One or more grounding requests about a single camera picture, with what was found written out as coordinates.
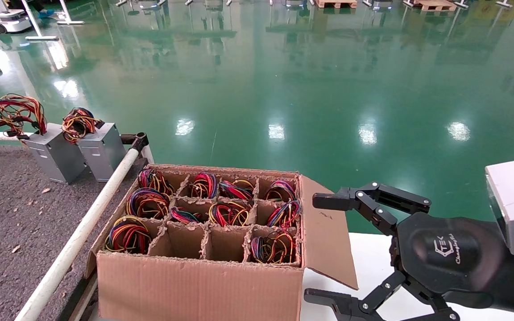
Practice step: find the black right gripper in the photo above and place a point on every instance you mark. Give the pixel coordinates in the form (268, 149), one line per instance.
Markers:
(444, 254)

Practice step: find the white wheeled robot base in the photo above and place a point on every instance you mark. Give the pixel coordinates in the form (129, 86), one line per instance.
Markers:
(9, 22)

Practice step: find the brown cardboard box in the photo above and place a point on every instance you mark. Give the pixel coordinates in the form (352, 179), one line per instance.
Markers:
(239, 290)

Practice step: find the cardboard cell divider insert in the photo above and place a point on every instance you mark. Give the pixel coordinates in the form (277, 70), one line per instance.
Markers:
(225, 243)

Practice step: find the short white table pipe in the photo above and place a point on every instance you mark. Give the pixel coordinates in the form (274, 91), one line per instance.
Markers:
(147, 155)

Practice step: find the black pipe joint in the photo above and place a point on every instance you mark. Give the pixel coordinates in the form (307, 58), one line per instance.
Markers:
(140, 141)

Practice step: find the wooden pallet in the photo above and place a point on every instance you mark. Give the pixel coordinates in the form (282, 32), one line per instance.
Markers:
(435, 5)
(335, 3)

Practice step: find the long white table pipe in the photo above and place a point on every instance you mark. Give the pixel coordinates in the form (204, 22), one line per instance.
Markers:
(83, 232)

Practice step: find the white stand foot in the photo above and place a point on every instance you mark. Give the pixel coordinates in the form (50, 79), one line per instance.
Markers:
(461, 5)
(504, 4)

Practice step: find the white stand with foot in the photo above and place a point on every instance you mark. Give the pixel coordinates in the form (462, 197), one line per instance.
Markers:
(72, 22)
(43, 38)

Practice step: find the person with blue shoes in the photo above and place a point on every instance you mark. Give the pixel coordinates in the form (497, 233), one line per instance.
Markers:
(46, 13)

